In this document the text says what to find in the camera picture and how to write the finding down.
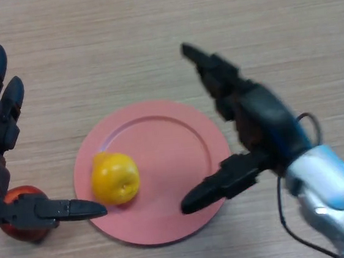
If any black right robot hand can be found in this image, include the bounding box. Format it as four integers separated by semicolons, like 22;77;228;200
163;31;319;216

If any yellow pear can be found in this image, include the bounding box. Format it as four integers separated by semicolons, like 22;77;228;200
88;148;143;208

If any pink round plate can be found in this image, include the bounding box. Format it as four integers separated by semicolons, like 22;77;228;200
66;92;240;254

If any red apple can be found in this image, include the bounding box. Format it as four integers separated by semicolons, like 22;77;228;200
0;183;52;246

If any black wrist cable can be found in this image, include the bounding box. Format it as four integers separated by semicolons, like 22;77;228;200
268;110;340;258

